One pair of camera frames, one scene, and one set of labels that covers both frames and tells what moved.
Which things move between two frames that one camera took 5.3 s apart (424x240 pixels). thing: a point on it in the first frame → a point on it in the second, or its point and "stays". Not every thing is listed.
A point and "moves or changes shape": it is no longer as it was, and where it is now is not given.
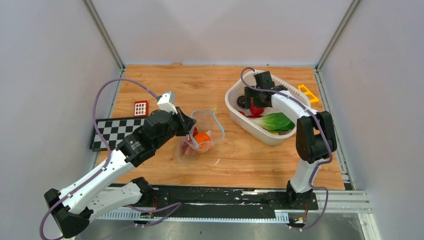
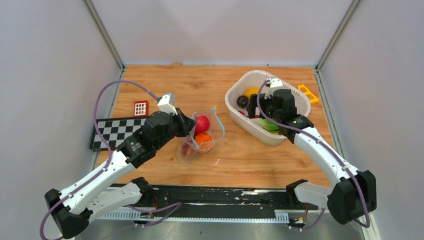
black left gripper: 186,122 stays
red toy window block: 141,108 stays
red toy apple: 256,110 moves or changes shape
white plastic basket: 250,125 stays
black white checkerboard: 114,130 stays
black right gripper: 251,93 → 251,106
